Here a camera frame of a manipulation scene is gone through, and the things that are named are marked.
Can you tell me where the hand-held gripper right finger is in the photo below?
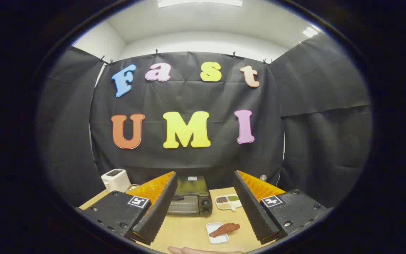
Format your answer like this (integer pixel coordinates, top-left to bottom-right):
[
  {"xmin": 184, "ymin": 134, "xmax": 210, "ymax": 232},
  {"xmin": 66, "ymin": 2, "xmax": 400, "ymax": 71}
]
[{"xmin": 232, "ymin": 170, "xmax": 332, "ymax": 245}]

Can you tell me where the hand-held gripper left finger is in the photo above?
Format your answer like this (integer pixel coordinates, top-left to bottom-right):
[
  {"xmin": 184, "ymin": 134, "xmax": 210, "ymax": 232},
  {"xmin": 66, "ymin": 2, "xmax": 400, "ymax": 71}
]
[{"xmin": 78, "ymin": 171, "xmax": 178, "ymax": 246}]

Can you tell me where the reddish brown fried meat piece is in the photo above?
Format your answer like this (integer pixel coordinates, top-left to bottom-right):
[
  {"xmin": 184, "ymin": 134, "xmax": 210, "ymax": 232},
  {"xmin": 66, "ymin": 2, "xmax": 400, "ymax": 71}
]
[{"xmin": 209, "ymin": 223, "xmax": 240, "ymax": 238}]

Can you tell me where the black toaster oven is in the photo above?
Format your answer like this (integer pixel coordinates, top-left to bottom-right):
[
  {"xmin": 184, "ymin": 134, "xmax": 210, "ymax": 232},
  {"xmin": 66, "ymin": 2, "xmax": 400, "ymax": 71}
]
[{"xmin": 166, "ymin": 176, "xmax": 213, "ymax": 217}]

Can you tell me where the white pop-up toaster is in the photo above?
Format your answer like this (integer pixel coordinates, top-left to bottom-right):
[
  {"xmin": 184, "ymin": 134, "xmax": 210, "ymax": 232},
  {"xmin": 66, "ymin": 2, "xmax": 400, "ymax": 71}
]
[{"xmin": 101, "ymin": 169, "xmax": 132, "ymax": 193}]

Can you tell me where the white divided dish with grains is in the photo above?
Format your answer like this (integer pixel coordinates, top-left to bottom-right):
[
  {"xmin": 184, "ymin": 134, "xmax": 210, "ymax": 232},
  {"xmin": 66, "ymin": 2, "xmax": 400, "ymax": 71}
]
[{"xmin": 215, "ymin": 194, "xmax": 242, "ymax": 211}]

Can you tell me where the white rectangular plastic tray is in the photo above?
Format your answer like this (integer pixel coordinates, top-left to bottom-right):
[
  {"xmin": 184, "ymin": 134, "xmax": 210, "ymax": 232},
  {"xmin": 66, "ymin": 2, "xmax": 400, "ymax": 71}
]
[{"xmin": 206, "ymin": 222, "xmax": 230, "ymax": 245}]

